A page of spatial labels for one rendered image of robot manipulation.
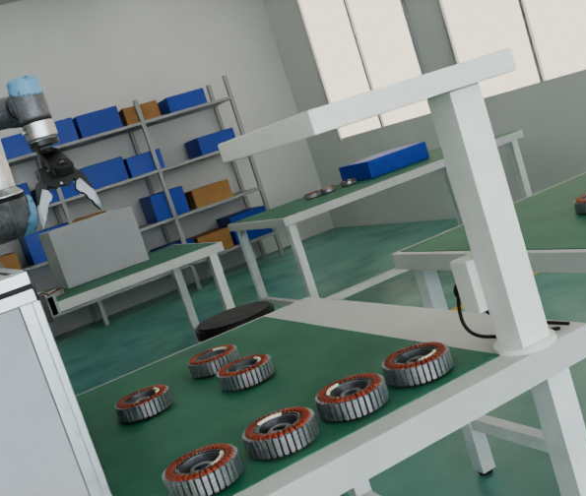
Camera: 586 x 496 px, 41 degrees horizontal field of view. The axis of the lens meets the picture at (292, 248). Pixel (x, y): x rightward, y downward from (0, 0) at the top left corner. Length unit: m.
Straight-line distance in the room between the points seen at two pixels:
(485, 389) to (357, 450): 0.23
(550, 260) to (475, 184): 0.70
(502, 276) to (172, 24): 7.97
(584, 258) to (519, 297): 0.57
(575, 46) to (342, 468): 5.09
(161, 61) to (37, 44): 1.28
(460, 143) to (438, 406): 0.40
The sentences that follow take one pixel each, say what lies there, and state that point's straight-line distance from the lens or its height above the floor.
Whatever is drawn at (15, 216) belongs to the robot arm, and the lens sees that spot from 2.41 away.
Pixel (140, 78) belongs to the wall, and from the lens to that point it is 8.79.
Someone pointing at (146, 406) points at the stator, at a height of 0.78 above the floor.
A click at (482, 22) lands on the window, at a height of 1.57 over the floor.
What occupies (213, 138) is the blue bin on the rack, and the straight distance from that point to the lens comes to 8.33.
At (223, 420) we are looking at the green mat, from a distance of 1.41.
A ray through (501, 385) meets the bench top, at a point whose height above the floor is 0.73.
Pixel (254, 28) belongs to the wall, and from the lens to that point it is 9.38.
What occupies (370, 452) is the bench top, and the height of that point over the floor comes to 0.73.
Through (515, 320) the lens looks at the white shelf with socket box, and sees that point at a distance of 1.28.
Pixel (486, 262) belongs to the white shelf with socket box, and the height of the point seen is 0.90.
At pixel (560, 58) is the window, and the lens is 6.10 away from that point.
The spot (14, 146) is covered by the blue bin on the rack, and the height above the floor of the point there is 1.89.
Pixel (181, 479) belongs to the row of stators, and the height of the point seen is 0.78.
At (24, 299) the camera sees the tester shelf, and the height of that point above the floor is 1.08.
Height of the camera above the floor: 1.18
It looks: 8 degrees down
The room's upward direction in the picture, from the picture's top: 18 degrees counter-clockwise
